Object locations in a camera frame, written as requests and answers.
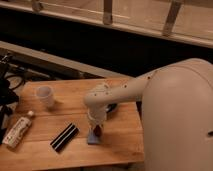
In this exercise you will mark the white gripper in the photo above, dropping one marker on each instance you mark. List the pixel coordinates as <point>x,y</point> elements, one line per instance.
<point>96,116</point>

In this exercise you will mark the red pepper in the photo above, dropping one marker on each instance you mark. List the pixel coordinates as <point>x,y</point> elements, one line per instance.
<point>97,131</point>

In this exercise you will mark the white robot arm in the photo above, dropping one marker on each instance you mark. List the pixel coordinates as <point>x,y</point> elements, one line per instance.
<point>177,114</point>

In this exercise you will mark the dark round bowl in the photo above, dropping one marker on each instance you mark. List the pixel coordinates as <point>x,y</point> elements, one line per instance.
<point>111,107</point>

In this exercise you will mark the black striped box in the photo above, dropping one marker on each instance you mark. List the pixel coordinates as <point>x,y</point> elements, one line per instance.
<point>64,137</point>

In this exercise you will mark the wooden table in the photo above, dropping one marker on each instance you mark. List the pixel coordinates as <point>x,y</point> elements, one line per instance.
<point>121,143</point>

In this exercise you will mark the white tube bottle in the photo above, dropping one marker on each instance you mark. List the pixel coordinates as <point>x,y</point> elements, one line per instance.
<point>16,133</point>

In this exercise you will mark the black equipment with cables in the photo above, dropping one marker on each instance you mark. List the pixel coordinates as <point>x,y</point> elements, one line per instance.
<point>8,94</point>

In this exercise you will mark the metal railing frame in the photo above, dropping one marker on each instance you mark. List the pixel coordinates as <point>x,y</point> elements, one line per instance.
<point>187,21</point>

